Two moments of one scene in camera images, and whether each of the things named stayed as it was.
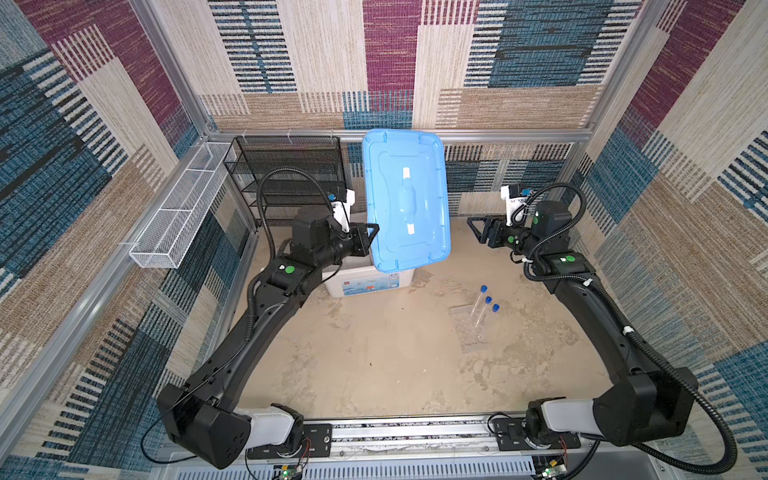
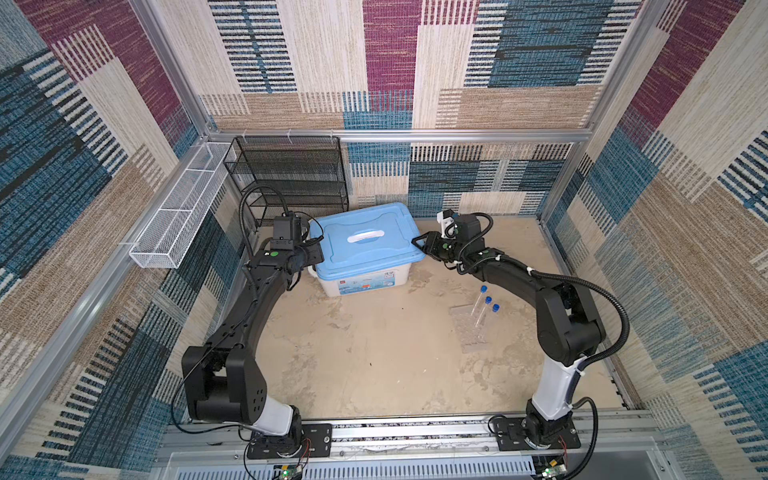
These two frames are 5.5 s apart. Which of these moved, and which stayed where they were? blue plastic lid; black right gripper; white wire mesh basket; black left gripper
Moved: blue plastic lid; black left gripper; black right gripper
Stayed: white wire mesh basket
